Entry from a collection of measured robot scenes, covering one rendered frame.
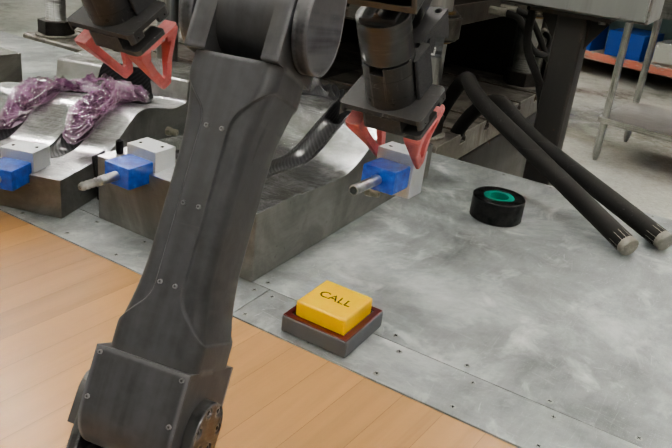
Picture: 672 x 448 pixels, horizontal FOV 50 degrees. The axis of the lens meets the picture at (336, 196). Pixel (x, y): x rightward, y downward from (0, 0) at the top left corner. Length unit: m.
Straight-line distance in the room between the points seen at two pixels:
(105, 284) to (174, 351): 0.42
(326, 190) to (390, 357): 0.28
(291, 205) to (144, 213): 0.19
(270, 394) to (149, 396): 0.26
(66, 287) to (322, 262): 0.31
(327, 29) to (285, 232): 0.45
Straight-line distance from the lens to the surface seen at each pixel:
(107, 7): 0.83
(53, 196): 1.01
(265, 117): 0.45
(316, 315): 0.76
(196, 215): 0.45
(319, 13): 0.46
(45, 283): 0.88
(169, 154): 0.94
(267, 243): 0.86
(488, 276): 0.96
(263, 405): 0.68
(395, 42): 0.74
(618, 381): 0.82
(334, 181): 0.96
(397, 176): 0.82
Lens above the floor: 1.23
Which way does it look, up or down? 22 degrees down
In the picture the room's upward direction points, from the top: 6 degrees clockwise
